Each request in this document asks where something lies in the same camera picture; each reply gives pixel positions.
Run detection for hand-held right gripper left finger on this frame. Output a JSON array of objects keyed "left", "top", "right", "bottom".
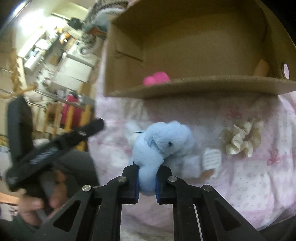
[{"left": 30, "top": 164, "right": 140, "bottom": 241}]

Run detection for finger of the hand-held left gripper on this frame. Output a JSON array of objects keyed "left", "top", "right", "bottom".
[
  {"left": 6, "top": 96, "right": 35, "bottom": 164},
  {"left": 53, "top": 118, "right": 105, "bottom": 158}
]

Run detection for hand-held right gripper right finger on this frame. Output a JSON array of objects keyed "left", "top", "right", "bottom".
[{"left": 155, "top": 165, "right": 267, "bottom": 241}]

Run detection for light blue plush toy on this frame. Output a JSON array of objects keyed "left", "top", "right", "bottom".
[{"left": 128, "top": 120, "right": 196, "bottom": 196}]

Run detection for clear plastic packet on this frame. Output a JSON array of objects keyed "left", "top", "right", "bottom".
[{"left": 183, "top": 148, "right": 222, "bottom": 180}]

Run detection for cream scrunchie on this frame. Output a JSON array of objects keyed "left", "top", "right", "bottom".
[{"left": 219, "top": 118, "right": 265, "bottom": 158}]

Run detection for brown cardboard box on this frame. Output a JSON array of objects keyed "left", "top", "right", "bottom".
[{"left": 102, "top": 0, "right": 296, "bottom": 100}]

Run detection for bright pink soft item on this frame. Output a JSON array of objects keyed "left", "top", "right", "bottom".
[{"left": 143, "top": 72, "right": 171, "bottom": 87}]

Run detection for beige soft item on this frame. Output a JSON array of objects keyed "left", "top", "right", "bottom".
[{"left": 253, "top": 59, "right": 270, "bottom": 76}]

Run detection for person's left hand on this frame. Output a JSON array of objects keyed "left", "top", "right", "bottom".
[{"left": 16, "top": 169, "right": 70, "bottom": 229}]

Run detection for red bag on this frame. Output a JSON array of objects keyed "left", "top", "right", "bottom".
[{"left": 61, "top": 94, "right": 84, "bottom": 130}]

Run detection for wooden chair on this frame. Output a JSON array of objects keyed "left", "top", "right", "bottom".
[{"left": 43, "top": 102, "right": 93, "bottom": 149}]

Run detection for person's grey trousers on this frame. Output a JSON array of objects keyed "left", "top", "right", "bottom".
[{"left": 53, "top": 148, "right": 100, "bottom": 193}]

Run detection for white kitchen cabinets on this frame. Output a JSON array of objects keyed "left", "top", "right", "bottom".
[{"left": 50, "top": 53, "right": 95, "bottom": 93}]

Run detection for white washing machine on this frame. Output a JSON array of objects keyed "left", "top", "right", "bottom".
[{"left": 67, "top": 42, "right": 97, "bottom": 67}]

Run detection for patterned knit blanket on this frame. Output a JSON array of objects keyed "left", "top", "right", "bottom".
[{"left": 81, "top": 0, "right": 129, "bottom": 56}]

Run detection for pink printed blanket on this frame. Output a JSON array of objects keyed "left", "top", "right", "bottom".
[{"left": 88, "top": 91, "right": 296, "bottom": 241}]

